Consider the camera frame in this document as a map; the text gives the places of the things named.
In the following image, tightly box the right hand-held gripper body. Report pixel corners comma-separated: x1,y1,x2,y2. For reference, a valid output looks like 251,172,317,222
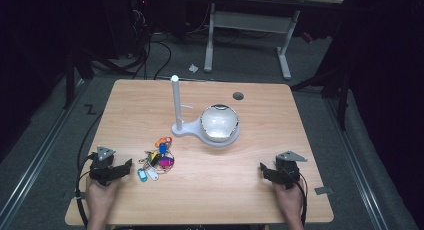
274,150,309,191

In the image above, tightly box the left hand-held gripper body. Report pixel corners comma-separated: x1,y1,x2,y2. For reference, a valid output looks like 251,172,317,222
87,145,118,187

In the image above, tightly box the bunch of coloured key tags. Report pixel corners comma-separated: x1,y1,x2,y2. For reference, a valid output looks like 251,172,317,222
136,136,176,183

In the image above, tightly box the person's left hand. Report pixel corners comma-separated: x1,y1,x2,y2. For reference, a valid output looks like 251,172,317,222
85,176,122,222

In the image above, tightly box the person's right hand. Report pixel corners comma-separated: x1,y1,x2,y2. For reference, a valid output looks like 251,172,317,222
271,178,306,222

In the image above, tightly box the grey tape strip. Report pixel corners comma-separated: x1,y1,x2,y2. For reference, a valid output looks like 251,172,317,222
313,186,335,196

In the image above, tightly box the white glass bowl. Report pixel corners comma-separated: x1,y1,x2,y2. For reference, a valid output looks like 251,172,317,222
199,103,241,143

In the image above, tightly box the white stand with pole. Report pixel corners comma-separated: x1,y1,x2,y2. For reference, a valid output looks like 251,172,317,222
170,74,241,149

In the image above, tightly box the black metal stand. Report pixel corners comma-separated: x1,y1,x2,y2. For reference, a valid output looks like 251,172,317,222
289,64,352,132
62,44,134,110

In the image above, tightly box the wooden desk with white legs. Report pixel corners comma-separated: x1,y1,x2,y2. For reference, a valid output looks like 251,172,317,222
203,0,345,81

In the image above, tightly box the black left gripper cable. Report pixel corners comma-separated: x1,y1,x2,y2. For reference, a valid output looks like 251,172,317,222
74,112,104,229

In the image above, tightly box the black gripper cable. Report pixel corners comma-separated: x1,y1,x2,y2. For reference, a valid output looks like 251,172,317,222
74,112,104,229
295,171,309,228

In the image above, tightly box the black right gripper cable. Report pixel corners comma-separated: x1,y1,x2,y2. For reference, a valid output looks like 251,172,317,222
295,171,309,228

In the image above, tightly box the metal floor rail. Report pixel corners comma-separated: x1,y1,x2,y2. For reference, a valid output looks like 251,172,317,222
324,96,391,230
0,77,88,228

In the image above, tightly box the bundle of black floor cables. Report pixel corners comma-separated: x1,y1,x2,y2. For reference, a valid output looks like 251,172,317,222
128,8,173,81

